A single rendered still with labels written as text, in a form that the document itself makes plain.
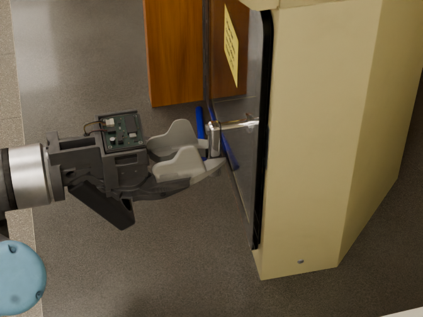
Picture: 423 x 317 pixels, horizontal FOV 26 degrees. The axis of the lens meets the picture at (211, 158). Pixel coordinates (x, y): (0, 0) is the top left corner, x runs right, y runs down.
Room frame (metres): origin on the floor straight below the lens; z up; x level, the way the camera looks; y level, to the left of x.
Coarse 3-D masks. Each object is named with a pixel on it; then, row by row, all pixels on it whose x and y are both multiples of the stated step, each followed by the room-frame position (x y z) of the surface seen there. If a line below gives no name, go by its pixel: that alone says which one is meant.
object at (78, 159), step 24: (96, 120) 0.77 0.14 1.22; (120, 120) 0.77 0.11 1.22; (48, 144) 0.74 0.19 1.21; (72, 144) 0.74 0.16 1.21; (96, 144) 0.73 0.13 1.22; (120, 144) 0.73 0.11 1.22; (144, 144) 0.73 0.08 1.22; (48, 168) 0.71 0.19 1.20; (72, 168) 0.72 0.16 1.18; (96, 168) 0.73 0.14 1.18; (120, 168) 0.73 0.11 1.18; (144, 168) 0.73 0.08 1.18; (120, 192) 0.71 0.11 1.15
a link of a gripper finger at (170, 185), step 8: (152, 176) 0.73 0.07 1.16; (144, 184) 0.72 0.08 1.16; (152, 184) 0.72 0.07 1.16; (160, 184) 0.72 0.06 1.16; (168, 184) 0.72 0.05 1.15; (176, 184) 0.73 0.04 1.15; (184, 184) 0.73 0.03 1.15; (136, 192) 0.71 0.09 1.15; (144, 192) 0.71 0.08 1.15; (152, 192) 0.71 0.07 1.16; (160, 192) 0.71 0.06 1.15; (168, 192) 0.71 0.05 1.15; (176, 192) 0.72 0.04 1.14; (136, 200) 0.71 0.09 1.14; (144, 200) 0.71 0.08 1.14; (152, 200) 0.71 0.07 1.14
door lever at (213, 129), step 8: (216, 120) 0.78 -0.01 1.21; (240, 120) 0.78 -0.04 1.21; (248, 120) 0.78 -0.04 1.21; (208, 128) 0.77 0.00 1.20; (216, 128) 0.77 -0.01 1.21; (224, 128) 0.77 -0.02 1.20; (232, 128) 0.77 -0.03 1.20; (240, 128) 0.77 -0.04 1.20; (248, 128) 0.77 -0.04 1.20; (208, 136) 0.77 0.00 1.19; (216, 136) 0.77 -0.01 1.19; (208, 144) 0.77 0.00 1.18; (216, 144) 0.77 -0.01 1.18; (208, 152) 0.77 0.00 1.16; (216, 152) 0.77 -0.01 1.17; (216, 176) 0.77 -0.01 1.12
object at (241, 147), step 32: (224, 0) 0.92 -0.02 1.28; (256, 32) 0.76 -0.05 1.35; (224, 64) 0.91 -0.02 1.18; (256, 64) 0.76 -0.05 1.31; (224, 96) 0.91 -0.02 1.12; (256, 96) 0.75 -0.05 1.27; (256, 128) 0.75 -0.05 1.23; (256, 160) 0.74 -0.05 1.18; (256, 192) 0.74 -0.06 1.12; (256, 224) 0.74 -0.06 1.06
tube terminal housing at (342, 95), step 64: (320, 0) 0.74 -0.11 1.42; (384, 0) 0.76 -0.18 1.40; (320, 64) 0.74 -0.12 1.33; (384, 64) 0.79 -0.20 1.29; (320, 128) 0.75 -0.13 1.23; (384, 128) 0.83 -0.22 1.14; (320, 192) 0.75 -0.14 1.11; (384, 192) 0.88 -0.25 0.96; (256, 256) 0.76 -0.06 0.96; (320, 256) 0.75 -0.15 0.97
